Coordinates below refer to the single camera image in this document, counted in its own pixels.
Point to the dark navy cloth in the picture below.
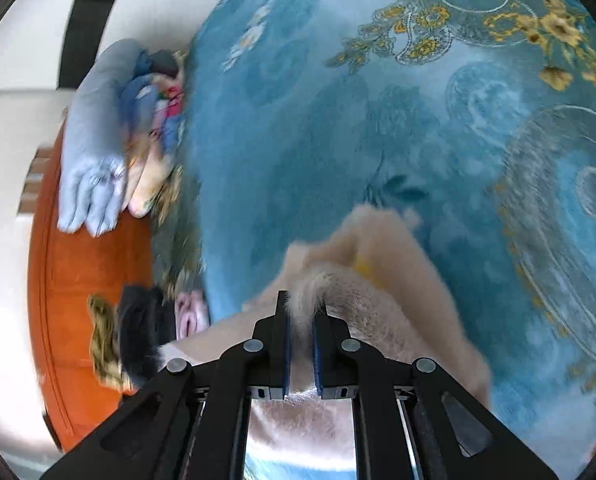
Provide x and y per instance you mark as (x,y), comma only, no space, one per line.
(140,330)

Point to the yellow patterned cloth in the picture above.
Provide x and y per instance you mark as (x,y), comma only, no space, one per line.
(103,340)

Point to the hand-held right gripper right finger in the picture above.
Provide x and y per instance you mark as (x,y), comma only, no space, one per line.
(320,355)

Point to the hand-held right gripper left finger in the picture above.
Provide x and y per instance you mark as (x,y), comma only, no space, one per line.
(284,355)

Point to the folded light blue blanket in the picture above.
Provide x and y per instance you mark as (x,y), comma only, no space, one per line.
(95,145)

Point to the pink fuzzy cloth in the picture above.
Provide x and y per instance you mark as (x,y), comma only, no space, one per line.
(192,312)

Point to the pile of colourful folded clothes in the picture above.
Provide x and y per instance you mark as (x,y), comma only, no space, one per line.
(160,125)

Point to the orange wooden table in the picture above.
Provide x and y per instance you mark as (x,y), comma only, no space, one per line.
(60,310)

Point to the beige fuzzy garment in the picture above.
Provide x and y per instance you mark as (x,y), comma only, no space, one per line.
(428,320)

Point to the blue floral blanket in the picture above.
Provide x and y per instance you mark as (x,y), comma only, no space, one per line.
(378,135)

